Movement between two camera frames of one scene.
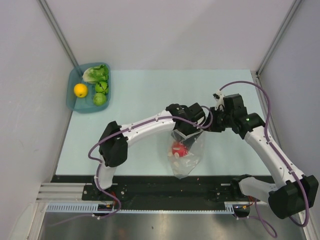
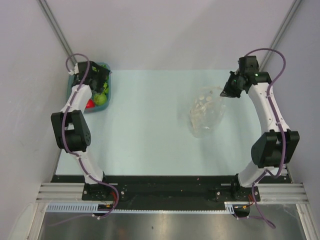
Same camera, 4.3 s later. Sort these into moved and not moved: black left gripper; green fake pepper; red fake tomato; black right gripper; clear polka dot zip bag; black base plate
Moved: clear polka dot zip bag; red fake tomato; black right gripper; black left gripper
Not moved: black base plate; green fake pepper
